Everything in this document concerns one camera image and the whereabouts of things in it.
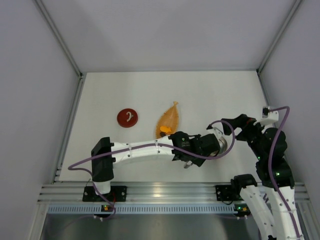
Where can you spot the metal round lunch box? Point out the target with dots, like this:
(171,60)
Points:
(223,147)

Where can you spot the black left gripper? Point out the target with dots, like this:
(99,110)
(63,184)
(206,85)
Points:
(211,144)

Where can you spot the aluminium front rail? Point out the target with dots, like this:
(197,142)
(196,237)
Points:
(141,198)

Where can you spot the aluminium left frame post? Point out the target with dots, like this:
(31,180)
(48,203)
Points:
(39,4)

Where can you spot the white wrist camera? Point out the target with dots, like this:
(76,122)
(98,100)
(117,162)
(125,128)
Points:
(268,117)
(215,131)

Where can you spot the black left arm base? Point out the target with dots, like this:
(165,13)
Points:
(117,194)

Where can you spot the red round lid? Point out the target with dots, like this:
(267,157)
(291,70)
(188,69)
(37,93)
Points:
(127,118)

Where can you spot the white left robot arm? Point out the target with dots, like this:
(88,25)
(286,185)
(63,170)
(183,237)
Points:
(178,146)

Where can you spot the aluminium right frame post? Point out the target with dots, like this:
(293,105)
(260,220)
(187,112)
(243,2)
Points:
(279,34)

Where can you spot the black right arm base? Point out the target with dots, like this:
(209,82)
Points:
(225,193)

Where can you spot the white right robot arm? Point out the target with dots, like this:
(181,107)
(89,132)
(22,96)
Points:
(274,213)

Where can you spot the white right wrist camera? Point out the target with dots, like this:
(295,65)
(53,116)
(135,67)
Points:
(268,117)

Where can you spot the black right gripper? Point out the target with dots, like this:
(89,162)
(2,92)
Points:
(238,125)

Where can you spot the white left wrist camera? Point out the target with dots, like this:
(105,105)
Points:
(215,131)

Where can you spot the boat-shaped woven basket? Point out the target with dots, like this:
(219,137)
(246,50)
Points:
(169,118)

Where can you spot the metal serving tongs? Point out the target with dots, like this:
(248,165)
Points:
(188,165)

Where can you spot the aluminium frame post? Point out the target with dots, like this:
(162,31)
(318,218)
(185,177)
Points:
(39,4)
(279,34)

